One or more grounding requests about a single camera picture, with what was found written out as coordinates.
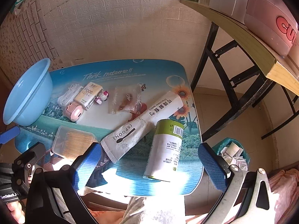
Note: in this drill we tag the yellow shelf table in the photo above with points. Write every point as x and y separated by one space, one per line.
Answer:
247 68

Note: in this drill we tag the pink container with red letters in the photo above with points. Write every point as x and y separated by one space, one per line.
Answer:
272 22

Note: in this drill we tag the waste bin with green bag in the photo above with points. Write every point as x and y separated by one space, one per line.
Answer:
233 153

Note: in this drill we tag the Hello Kitty figurine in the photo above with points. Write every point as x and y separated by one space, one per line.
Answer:
101 97

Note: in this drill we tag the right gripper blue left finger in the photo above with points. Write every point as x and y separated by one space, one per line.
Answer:
84 165

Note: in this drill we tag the clear snack bag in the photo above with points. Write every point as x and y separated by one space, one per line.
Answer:
125 99

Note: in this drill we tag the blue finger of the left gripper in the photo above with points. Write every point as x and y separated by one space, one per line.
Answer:
23 165
9 134

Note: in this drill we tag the light blue plastic basin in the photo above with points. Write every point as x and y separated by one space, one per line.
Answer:
30 95

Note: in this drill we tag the person's left hand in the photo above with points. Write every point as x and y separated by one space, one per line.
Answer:
16 211

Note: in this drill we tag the pink printed sack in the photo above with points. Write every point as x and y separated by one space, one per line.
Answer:
284 188

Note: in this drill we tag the white green cylinder canister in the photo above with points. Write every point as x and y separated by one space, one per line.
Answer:
165 151

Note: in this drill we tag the clear toothpick box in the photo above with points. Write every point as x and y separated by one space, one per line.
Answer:
70 143

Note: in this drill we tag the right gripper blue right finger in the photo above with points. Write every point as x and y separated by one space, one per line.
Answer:
215 166

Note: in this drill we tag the pink round device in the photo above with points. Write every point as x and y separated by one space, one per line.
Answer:
73 111

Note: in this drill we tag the white spoon packet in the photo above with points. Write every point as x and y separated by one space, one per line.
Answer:
119 142

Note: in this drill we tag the printed blue folding table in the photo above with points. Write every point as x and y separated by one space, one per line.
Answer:
140 111

